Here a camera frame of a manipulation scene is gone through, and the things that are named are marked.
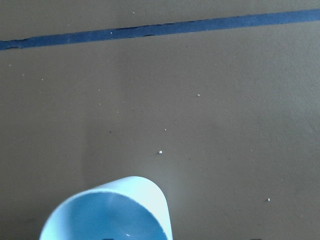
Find light blue cup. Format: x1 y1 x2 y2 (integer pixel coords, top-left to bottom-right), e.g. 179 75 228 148
39 176 173 240

